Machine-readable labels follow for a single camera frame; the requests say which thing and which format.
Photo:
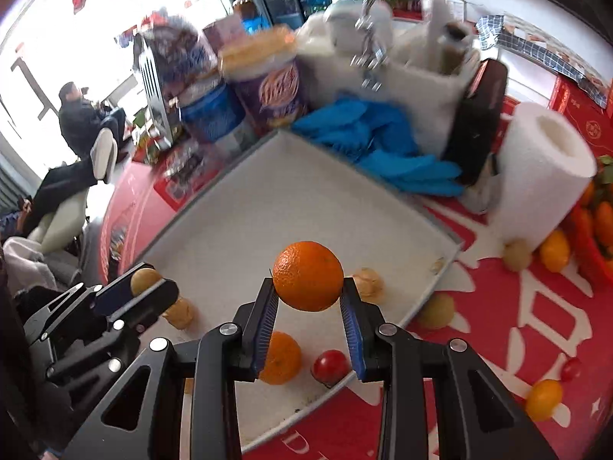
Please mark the purple snack cup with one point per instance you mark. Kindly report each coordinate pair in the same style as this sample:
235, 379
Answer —
277, 86

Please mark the pile of leafy tangerines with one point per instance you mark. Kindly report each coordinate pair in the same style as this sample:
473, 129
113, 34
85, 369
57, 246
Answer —
604, 220

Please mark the black case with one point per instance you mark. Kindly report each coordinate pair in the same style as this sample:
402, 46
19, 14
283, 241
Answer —
479, 120

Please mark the white chair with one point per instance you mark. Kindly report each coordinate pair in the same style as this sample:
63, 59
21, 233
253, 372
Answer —
103, 153

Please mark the printed snack bag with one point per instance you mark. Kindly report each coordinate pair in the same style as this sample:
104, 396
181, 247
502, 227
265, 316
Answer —
177, 52

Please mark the large yellow orange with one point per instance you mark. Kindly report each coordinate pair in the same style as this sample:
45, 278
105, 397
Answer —
543, 400

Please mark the plaid cloth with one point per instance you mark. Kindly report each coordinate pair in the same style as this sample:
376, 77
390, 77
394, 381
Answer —
536, 48

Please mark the grey tray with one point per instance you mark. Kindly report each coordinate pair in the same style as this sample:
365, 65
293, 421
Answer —
311, 211

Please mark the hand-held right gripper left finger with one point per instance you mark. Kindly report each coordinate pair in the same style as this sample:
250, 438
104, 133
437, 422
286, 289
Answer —
266, 326

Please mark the red cherry tomato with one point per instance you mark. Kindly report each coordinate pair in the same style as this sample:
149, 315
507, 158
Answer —
571, 369

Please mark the white paper towel roll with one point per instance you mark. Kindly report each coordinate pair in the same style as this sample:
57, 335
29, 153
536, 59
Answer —
536, 177

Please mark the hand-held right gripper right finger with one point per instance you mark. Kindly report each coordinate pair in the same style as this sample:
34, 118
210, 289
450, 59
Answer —
352, 330

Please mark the blue rubber gloves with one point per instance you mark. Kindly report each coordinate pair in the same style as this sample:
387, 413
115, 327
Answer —
383, 139

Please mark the shiny silver object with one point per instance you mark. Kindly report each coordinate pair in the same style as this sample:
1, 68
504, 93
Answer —
368, 52

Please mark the white foam box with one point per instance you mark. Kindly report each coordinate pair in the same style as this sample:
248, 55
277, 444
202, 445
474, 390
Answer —
421, 86

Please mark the blue snack can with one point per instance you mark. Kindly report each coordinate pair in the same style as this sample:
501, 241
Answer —
210, 110

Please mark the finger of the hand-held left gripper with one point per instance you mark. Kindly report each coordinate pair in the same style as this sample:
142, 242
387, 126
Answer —
158, 299
117, 285

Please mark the red plastic basket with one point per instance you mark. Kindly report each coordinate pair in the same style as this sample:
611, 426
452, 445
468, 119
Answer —
591, 258

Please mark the tan walnut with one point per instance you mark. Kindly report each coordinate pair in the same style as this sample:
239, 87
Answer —
179, 312
368, 285

